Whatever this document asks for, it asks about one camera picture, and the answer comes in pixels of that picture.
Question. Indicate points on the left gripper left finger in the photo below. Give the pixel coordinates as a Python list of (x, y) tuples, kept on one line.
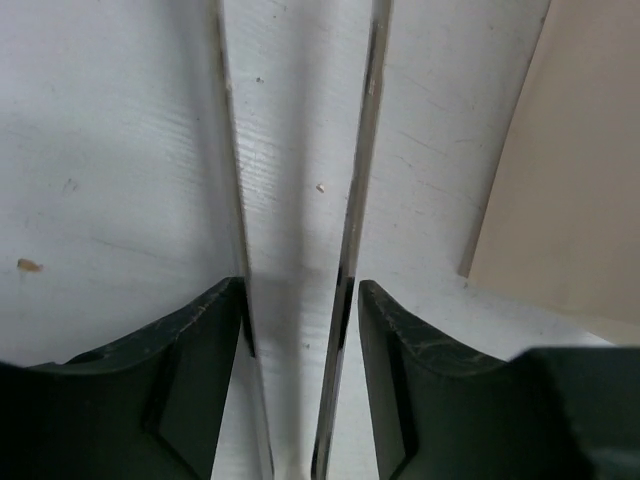
[(146, 406)]

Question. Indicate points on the beige paper bag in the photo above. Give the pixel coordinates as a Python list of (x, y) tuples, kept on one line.
[(561, 227)]

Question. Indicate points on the metal tongs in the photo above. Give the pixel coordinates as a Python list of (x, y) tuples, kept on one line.
[(354, 213)]

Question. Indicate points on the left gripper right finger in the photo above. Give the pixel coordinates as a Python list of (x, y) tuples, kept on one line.
[(443, 410)]

